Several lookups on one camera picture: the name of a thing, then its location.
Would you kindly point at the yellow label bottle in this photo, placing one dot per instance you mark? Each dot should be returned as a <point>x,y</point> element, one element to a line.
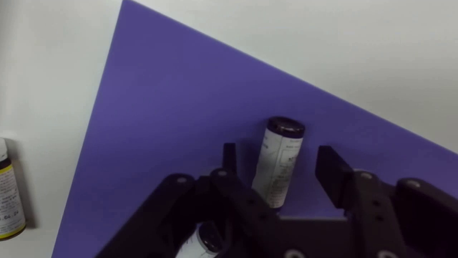
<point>8,201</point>

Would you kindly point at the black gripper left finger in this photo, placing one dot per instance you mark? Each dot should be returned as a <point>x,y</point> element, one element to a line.
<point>237,209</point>

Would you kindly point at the purple mat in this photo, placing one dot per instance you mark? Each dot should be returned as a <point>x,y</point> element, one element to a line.
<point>190,119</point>

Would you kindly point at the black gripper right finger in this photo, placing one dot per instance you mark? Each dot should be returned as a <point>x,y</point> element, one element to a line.
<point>381,215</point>

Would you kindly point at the white label bottle dark cap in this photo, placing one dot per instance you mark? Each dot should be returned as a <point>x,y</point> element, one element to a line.
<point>279,162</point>

